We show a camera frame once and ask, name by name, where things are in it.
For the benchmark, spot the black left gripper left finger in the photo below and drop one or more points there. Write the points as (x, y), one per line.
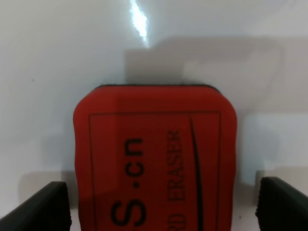
(47, 210)

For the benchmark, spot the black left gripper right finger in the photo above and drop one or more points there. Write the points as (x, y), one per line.
(281, 207)

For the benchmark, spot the red whiteboard eraser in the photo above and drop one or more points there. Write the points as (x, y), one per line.
(155, 158)

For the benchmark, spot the white whiteboard with aluminium frame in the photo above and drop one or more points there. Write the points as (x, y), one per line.
(54, 52)

